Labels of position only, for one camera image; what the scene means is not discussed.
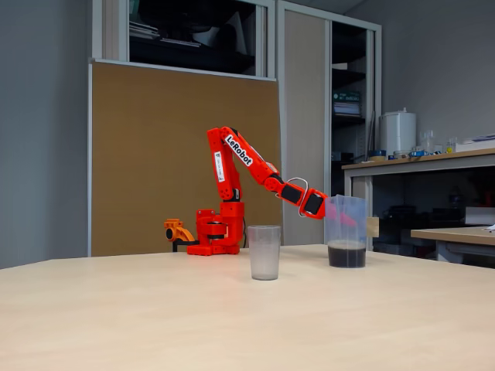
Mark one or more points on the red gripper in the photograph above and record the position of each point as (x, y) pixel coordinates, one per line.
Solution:
(315, 204)

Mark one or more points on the red robot arm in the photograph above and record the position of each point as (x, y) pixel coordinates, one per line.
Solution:
(232, 185)

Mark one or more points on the clear plastic cup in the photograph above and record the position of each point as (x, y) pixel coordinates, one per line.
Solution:
(264, 259)

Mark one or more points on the tan tape roll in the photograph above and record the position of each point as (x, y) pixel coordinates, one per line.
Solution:
(377, 158)

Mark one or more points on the blue tape roll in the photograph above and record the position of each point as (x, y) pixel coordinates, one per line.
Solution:
(381, 152)

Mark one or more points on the small blue item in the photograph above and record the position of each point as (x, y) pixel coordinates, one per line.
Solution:
(417, 153)

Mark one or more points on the wooden top workbench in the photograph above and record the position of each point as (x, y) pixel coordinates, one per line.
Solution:
(425, 162)

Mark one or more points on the white cylindrical container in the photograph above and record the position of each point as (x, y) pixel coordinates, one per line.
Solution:
(398, 133)

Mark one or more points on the grey shelf cabinet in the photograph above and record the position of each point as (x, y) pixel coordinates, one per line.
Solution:
(305, 116)

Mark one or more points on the stack of white documents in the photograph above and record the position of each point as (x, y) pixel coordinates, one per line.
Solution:
(347, 109)

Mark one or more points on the low wooden top table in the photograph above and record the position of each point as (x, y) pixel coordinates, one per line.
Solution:
(452, 233)

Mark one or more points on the clear glass beaker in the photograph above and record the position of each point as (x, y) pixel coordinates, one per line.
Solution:
(427, 143)

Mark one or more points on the white storage box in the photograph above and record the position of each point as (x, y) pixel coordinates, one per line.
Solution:
(479, 216)

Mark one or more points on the white paper sheet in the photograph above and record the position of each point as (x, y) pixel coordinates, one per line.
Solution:
(490, 228)

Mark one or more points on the flat white box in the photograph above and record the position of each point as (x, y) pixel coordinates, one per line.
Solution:
(475, 145)

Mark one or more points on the orange table clamp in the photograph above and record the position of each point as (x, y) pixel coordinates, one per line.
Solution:
(178, 232)

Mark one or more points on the brown pin board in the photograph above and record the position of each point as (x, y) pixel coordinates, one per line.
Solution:
(147, 154)

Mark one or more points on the white folded sheet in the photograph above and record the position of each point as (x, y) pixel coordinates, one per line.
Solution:
(236, 35)

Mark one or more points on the stack of papers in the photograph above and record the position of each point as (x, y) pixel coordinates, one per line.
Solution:
(144, 31)

